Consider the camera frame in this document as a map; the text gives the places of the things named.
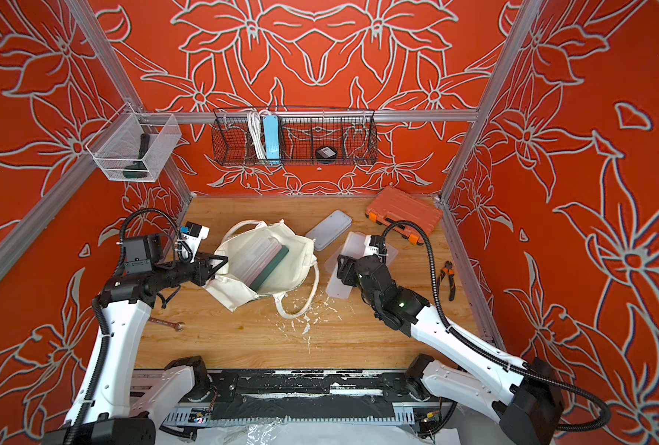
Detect green edged case in bag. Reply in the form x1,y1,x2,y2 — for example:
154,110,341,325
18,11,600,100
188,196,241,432
229,237,289,291

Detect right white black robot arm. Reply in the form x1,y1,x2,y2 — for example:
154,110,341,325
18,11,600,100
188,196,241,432
335,229,611,444

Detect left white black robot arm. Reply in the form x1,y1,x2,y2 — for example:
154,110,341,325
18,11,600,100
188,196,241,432
42,252,228,444

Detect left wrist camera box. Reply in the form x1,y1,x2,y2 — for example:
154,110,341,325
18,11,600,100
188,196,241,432
120,221,211,276

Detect small metal wrench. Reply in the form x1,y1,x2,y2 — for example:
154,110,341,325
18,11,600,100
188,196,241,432
148,317,185,332

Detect white coiled cable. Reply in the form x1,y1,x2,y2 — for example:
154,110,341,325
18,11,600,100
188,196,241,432
247,110,266,162

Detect orange handled pliers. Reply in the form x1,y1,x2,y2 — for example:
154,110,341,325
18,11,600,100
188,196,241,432
436,261,457,301

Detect light blue power bank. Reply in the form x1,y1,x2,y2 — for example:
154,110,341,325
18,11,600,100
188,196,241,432
262,115,281,163

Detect white printed canvas tote bag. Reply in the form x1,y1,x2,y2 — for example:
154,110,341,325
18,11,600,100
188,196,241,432
203,220,320,320

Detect black wire wall basket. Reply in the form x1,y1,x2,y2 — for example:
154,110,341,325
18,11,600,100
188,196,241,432
211,106,379,168

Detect clear plastic wall bin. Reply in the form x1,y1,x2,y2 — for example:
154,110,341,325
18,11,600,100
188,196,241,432
85,111,181,183

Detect dark green flashlight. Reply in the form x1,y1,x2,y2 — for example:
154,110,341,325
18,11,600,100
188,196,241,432
123,133,151,179

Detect orange plastic tool case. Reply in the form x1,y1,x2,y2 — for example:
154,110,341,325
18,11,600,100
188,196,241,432
365,187,443,235

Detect translucent frosted pencil case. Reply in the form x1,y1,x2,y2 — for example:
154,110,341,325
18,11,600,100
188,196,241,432
340,232,368,260

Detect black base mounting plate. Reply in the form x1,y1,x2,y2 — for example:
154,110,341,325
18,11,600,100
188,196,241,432
165,369,453,428

